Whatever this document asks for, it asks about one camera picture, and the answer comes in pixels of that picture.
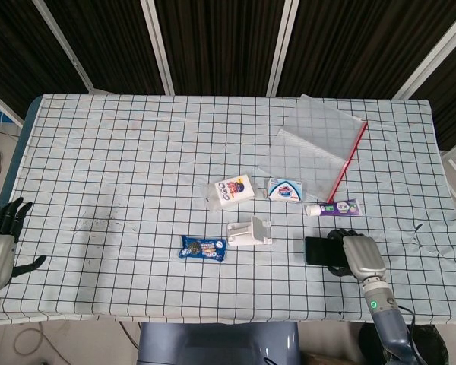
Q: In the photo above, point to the white and blue soap box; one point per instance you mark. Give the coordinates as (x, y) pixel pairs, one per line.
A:
(285, 190)

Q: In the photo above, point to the blue table frame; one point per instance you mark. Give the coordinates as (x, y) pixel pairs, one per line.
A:
(19, 152)

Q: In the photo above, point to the dark round bin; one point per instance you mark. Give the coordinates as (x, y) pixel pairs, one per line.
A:
(429, 342)

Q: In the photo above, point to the purple toothpaste tube white cap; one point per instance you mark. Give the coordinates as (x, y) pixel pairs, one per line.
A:
(338, 208)

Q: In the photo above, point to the blue Oreo cookie pack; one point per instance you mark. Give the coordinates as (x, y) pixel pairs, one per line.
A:
(201, 249)

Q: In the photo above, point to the white frame post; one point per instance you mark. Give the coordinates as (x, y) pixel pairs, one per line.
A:
(157, 45)
(433, 53)
(64, 45)
(283, 45)

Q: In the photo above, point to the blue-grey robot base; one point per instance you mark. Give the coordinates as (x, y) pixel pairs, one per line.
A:
(216, 344)

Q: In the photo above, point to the white black checkered tablecloth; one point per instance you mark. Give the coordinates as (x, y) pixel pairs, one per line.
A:
(137, 171)

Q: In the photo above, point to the teal smartphone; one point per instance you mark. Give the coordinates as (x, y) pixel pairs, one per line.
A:
(323, 251)

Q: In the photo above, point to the clear zip bag red zipper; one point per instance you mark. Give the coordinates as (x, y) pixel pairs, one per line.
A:
(315, 152)

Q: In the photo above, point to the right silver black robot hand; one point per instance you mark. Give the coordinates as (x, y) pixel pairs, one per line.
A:
(365, 254)

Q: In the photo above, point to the white tissue pack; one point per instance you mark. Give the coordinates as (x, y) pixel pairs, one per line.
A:
(233, 190)

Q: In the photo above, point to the white folding phone stand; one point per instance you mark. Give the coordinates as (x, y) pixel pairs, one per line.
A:
(247, 235)

